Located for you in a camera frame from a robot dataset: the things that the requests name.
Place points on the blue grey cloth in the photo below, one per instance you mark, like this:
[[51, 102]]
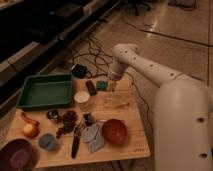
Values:
[[93, 138]]

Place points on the green plastic tray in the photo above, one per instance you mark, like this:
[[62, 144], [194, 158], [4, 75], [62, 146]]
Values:
[[46, 91]]

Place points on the brown pine cone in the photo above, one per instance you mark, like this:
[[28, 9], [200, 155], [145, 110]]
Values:
[[69, 121]]

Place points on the black power adapter box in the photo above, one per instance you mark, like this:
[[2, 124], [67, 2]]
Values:
[[79, 71]]

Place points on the black handled knife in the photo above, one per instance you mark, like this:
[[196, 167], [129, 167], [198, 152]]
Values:
[[76, 141]]

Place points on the wooden board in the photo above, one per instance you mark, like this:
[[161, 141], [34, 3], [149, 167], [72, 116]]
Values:
[[135, 145]]

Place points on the black remote control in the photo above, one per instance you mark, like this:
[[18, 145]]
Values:
[[91, 88]]

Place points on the clear plastic bag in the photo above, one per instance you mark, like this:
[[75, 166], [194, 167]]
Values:
[[111, 102]]

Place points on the yellow orange fruit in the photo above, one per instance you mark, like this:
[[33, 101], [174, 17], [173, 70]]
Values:
[[30, 130]]

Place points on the red bowl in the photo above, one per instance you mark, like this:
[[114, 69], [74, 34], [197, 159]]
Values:
[[114, 131]]

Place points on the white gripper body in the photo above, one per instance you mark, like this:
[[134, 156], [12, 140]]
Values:
[[112, 80]]

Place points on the teal green sponge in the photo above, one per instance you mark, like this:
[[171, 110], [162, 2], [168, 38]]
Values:
[[101, 85]]

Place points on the small metal cup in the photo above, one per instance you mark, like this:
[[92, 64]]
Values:
[[53, 115]]

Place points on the purple bowl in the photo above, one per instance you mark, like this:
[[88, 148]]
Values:
[[15, 155]]

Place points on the blue round container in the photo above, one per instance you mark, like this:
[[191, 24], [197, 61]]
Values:
[[47, 141]]

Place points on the office chair base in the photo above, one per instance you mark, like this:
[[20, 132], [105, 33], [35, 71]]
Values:
[[134, 3]]

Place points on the orange carrot toy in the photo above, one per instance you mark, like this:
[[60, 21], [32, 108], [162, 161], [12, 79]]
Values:
[[28, 119]]

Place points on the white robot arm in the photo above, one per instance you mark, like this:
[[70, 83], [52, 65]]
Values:
[[181, 116]]

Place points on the white cup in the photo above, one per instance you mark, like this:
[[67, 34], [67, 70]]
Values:
[[82, 99]]

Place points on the small black clip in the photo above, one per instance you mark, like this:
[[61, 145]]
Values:
[[88, 119]]

